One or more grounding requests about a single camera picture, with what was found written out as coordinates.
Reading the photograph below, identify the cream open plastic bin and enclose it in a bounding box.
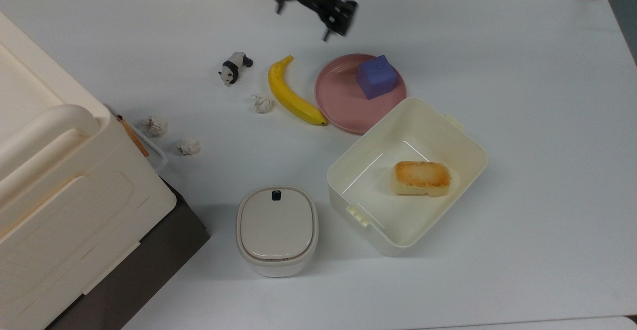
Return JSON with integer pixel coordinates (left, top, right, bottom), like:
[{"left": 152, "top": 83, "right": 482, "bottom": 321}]
[{"left": 327, "top": 97, "right": 488, "bottom": 257}]

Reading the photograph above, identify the orange tape strip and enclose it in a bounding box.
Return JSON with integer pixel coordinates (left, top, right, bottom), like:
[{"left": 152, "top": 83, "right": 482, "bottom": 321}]
[{"left": 116, "top": 115, "right": 150, "bottom": 158}]

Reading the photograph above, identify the yellow banana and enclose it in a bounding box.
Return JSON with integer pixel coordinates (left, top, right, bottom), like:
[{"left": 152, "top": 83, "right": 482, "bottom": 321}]
[{"left": 268, "top": 55, "right": 329, "bottom": 126}]

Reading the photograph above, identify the crumpled paper ball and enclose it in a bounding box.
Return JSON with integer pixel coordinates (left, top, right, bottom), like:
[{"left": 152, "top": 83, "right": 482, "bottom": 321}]
[
  {"left": 250, "top": 94, "right": 272, "bottom": 114},
  {"left": 176, "top": 136, "right": 201, "bottom": 156},
  {"left": 143, "top": 116, "right": 169, "bottom": 138}
]

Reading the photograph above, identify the small beige lidded trash can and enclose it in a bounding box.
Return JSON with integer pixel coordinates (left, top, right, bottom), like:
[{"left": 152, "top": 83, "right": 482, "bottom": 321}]
[{"left": 236, "top": 186, "right": 319, "bottom": 278}]

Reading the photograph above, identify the panda toy figure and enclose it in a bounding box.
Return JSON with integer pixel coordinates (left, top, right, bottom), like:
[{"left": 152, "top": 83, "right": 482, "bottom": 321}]
[{"left": 217, "top": 52, "right": 254, "bottom": 87}]

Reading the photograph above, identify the white drawer handle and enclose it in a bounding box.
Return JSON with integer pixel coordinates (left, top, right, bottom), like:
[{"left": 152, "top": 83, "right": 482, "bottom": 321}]
[{"left": 106, "top": 104, "right": 168, "bottom": 171}]

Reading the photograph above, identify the large cream storage box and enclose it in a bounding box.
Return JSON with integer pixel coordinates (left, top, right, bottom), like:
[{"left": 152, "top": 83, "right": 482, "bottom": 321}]
[{"left": 0, "top": 11, "right": 177, "bottom": 330}]

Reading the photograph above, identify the purple cube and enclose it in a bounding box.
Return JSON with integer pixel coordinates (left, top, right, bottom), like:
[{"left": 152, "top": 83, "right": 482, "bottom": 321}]
[{"left": 356, "top": 54, "right": 398, "bottom": 101}]

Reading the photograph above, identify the toasted bread piece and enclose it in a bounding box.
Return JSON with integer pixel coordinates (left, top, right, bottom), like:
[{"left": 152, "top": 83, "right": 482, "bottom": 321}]
[{"left": 392, "top": 161, "right": 452, "bottom": 197}]

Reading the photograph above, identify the pink plate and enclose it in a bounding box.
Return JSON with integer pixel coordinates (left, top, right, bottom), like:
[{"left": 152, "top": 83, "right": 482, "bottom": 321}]
[{"left": 315, "top": 54, "right": 408, "bottom": 135}]

